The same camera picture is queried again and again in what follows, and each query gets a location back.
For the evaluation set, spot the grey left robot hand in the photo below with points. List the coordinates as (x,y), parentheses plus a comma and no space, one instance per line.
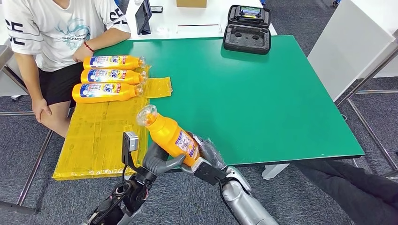
(157,163)

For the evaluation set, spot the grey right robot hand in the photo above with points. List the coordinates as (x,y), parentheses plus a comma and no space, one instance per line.
(211,153)

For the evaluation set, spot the orange detergent bottle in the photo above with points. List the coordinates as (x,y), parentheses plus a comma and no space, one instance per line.
(168,136)
(105,81)
(105,66)
(99,98)

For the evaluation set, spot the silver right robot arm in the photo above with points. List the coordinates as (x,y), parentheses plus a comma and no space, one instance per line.
(242,202)

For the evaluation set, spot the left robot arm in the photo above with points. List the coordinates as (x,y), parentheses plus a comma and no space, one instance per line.
(124,202)

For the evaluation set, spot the white table foot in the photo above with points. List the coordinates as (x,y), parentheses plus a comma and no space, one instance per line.
(273,171)

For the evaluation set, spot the yellow plastic wrapped board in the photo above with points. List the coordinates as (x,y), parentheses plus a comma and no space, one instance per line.
(93,136)

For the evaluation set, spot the black foam carrying case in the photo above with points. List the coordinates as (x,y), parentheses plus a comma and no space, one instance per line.
(246,45)

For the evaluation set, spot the flat white box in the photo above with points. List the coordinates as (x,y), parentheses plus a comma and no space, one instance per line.
(200,29)

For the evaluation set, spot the white table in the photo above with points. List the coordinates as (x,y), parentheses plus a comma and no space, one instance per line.
(192,18)

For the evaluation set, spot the black tablet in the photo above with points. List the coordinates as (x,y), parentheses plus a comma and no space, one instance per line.
(143,17)

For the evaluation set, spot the black remote controller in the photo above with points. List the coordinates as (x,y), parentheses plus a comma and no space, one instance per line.
(250,12)

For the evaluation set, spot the person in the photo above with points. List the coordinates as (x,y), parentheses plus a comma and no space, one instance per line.
(62,31)
(357,192)

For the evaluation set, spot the cardboard box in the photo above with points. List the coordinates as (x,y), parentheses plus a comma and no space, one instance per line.
(191,3)

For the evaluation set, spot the black phone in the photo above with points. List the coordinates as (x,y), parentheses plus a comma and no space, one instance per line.
(157,9)

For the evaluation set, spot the blue chair caster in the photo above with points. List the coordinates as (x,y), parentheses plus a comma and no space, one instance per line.
(336,2)
(263,2)

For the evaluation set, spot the white partition panel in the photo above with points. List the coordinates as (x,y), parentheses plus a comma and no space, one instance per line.
(9,88)
(345,52)

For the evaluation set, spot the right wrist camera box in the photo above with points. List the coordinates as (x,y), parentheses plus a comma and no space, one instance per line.
(208,170)

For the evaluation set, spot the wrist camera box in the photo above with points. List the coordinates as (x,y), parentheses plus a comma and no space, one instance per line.
(130,146)
(208,170)

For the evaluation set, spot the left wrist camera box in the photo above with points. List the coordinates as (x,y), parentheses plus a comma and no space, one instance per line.
(130,146)

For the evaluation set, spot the steel tube frame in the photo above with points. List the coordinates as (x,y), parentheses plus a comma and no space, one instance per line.
(18,113)
(379,91)

